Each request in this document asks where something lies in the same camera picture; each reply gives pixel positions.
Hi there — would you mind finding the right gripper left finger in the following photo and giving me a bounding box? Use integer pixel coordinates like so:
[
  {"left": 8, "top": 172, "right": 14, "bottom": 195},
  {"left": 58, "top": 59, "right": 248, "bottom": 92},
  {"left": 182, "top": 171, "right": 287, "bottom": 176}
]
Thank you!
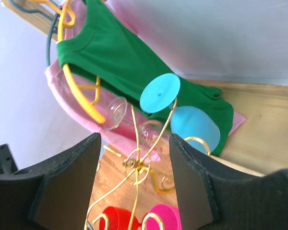
[{"left": 0, "top": 133, "right": 101, "bottom": 230}]

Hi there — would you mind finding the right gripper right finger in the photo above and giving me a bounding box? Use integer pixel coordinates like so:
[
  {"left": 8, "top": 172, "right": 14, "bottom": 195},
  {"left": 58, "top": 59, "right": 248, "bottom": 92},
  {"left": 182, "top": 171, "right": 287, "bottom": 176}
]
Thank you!
[{"left": 169, "top": 134, "right": 288, "bottom": 230}]

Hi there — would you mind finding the magenta plastic goblet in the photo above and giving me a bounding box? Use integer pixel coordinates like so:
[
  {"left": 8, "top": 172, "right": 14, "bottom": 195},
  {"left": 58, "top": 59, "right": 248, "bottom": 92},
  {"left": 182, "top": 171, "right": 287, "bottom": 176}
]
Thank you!
[{"left": 142, "top": 204, "right": 182, "bottom": 230}]

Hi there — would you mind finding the red plastic cup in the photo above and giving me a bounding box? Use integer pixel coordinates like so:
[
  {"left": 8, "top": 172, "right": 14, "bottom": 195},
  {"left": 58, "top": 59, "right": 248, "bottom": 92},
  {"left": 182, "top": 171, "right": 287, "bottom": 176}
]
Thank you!
[{"left": 99, "top": 207, "right": 141, "bottom": 230}]

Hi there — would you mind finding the blue plastic goblet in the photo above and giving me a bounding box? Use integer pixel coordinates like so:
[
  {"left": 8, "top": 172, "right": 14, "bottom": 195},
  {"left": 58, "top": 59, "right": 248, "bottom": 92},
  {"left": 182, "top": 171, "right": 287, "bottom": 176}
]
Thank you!
[{"left": 140, "top": 73, "right": 220, "bottom": 156}]

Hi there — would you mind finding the clear wine glass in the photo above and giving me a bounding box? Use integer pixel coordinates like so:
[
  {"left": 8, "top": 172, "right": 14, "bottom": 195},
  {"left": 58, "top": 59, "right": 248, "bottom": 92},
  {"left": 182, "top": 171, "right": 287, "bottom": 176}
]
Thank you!
[{"left": 104, "top": 97, "right": 170, "bottom": 153}]

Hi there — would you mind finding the yellow clothes hanger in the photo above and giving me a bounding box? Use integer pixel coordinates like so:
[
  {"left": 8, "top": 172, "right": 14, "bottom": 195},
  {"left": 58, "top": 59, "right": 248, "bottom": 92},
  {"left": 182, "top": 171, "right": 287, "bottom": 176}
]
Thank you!
[{"left": 31, "top": 0, "right": 106, "bottom": 124}]

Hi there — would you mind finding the green shirt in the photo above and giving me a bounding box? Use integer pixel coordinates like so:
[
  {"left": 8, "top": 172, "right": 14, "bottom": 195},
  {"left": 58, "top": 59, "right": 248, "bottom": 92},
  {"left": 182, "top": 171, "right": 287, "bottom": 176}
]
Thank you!
[{"left": 57, "top": 0, "right": 234, "bottom": 156}]

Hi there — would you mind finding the grey clothes hanger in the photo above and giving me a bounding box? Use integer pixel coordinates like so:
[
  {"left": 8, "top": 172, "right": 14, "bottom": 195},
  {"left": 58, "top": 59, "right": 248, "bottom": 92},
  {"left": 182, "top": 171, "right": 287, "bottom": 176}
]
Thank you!
[{"left": 9, "top": 0, "right": 60, "bottom": 67}]

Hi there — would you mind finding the wooden clothes rack frame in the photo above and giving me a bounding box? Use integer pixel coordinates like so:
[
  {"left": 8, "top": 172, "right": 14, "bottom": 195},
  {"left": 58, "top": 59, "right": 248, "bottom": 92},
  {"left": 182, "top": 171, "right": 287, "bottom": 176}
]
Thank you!
[{"left": 1, "top": 0, "right": 288, "bottom": 177}]

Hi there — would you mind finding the gold wire glass rack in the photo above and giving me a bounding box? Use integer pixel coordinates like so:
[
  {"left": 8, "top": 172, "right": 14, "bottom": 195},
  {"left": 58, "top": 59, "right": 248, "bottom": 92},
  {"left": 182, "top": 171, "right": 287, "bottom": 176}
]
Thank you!
[{"left": 84, "top": 98, "right": 178, "bottom": 230}]

